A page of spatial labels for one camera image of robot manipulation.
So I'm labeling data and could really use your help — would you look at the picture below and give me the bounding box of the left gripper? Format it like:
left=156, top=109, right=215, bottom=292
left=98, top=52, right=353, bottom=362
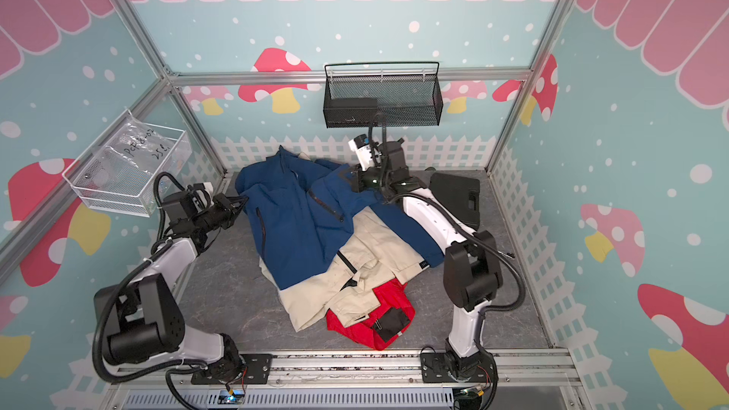
left=192, top=192, right=248, bottom=233

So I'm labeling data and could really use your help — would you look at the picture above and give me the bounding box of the blue jacket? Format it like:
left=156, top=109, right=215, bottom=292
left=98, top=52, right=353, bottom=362
left=235, top=147, right=444, bottom=290

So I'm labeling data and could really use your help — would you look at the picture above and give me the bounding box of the beige jacket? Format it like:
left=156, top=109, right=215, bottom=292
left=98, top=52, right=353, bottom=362
left=258, top=205, right=443, bottom=332

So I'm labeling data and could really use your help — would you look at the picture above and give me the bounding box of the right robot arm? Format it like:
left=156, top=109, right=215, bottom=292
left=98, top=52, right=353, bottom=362
left=349, top=135, right=526, bottom=386

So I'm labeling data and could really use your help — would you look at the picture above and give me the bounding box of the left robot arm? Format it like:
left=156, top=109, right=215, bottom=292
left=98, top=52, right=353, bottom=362
left=91, top=184, right=248, bottom=383

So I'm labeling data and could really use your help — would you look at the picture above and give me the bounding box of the red jacket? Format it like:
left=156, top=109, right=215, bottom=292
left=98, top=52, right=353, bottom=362
left=326, top=279, right=416, bottom=350

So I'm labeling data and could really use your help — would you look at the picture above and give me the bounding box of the black plastic case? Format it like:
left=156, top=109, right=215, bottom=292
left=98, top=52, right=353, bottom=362
left=429, top=173, right=480, bottom=231

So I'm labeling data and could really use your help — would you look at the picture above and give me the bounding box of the black box in basket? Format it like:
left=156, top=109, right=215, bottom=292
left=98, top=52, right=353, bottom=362
left=323, top=98, right=379, bottom=128

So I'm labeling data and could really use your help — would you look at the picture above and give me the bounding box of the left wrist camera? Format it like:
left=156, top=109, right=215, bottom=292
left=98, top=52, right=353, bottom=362
left=189, top=182, right=215, bottom=197

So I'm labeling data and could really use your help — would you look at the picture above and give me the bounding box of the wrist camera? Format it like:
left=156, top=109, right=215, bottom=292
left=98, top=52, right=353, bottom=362
left=189, top=182, right=215, bottom=197
left=349, top=134, right=376, bottom=171

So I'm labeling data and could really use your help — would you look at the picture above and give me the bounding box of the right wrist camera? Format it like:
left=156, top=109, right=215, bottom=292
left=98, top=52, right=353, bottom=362
left=349, top=134, right=376, bottom=171

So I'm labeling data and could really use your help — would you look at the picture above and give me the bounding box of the black mesh wall basket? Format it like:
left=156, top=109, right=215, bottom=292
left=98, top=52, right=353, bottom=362
left=324, top=61, right=443, bottom=127

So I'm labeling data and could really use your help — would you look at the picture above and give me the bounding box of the clear wire wall basket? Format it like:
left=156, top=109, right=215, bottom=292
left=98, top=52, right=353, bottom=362
left=62, top=122, right=194, bottom=218

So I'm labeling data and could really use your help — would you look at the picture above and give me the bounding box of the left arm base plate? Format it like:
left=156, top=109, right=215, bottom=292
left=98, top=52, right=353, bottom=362
left=191, top=353, right=273, bottom=385

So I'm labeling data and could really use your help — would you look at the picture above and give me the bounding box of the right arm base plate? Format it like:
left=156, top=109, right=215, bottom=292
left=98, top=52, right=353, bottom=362
left=420, top=351, right=499, bottom=383

